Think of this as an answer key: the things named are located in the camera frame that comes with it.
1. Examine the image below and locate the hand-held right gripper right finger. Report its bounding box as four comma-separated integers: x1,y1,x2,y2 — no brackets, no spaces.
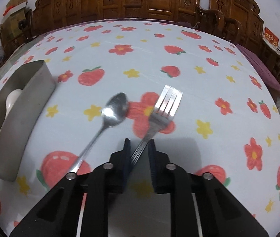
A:
148,139,270,237

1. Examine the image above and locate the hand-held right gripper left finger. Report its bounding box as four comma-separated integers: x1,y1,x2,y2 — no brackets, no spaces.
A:
9,139,131,237

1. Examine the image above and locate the metal fork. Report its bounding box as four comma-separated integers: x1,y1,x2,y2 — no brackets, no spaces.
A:
130,85,184,166

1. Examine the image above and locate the grey metal tray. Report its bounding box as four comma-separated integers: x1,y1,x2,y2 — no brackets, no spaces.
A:
0,60,57,182

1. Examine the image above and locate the white ceramic spoon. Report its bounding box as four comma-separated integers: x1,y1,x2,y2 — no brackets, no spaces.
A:
0,89,24,145

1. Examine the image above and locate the metal spoon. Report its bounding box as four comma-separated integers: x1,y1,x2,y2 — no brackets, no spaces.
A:
68,92,130,174

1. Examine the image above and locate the strawberry flower printed tablecloth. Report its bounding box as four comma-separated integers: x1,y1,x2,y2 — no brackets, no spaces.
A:
0,20,280,237

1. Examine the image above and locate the dark wooden chair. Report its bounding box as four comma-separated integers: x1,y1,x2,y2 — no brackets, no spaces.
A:
195,5,244,43

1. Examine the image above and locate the wooden side chair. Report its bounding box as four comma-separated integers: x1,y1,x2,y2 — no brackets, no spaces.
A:
261,39,280,104

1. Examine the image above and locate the black fan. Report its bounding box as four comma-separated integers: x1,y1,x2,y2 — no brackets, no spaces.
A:
18,20,31,40

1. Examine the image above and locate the stack of cardboard boxes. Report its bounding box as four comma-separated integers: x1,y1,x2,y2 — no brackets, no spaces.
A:
0,13,32,45

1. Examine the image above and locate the white box with red items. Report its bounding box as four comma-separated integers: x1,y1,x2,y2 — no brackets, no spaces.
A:
2,6,28,18

